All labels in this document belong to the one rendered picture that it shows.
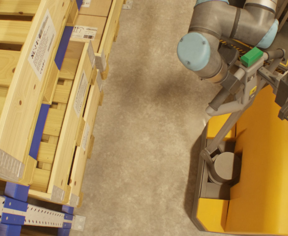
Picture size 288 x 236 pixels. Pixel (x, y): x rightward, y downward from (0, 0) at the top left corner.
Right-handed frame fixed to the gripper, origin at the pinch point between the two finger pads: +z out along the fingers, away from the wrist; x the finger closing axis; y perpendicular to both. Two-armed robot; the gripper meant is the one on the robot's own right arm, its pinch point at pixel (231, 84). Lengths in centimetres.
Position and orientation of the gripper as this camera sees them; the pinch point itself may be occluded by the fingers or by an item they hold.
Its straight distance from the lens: 113.4
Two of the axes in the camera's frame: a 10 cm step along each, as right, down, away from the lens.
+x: 5.9, 6.2, -5.2
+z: 5.4, 1.8, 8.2
